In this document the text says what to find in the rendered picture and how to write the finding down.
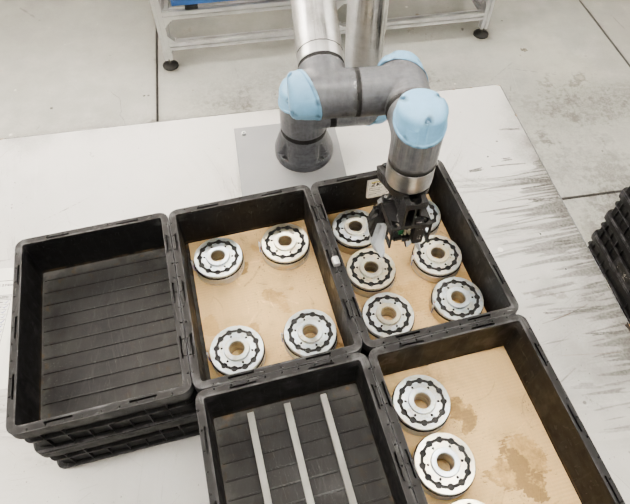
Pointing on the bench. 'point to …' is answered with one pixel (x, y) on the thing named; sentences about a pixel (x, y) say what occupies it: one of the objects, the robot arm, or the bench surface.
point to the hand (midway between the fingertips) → (391, 241)
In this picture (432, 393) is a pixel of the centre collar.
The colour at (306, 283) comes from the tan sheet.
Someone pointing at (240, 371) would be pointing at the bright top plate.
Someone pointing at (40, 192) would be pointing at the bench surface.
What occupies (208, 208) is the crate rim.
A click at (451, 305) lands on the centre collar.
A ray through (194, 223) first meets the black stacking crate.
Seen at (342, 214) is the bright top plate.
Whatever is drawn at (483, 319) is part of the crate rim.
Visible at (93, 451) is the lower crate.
